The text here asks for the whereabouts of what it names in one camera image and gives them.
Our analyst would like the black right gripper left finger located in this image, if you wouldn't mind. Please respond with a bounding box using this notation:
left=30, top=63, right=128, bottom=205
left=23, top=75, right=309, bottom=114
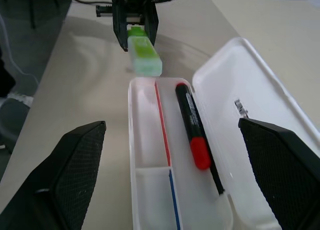
left=0, top=120, right=107, bottom=230

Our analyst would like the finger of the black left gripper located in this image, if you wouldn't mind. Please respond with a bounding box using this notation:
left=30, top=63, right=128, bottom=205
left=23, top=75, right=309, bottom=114
left=143, top=3, right=160, bottom=48
left=112, top=4, right=130, bottom=53

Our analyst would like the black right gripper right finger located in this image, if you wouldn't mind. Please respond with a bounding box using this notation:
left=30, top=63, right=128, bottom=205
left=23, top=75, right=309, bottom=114
left=237, top=117, right=320, bottom=230

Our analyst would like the green highlighter marker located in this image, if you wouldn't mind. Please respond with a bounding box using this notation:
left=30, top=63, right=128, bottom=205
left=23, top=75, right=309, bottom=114
left=126, top=24, right=163, bottom=78

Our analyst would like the white plastic pencil case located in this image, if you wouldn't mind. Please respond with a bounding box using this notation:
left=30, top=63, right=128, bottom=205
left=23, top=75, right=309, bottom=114
left=127, top=37, right=320, bottom=230

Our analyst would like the black marker with red cap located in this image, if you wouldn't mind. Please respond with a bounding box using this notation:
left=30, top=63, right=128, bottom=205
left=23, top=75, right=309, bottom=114
left=174, top=82, right=212, bottom=171

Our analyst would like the thin black pen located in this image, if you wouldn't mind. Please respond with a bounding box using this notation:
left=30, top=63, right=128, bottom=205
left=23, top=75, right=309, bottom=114
left=198, top=126, right=230, bottom=208

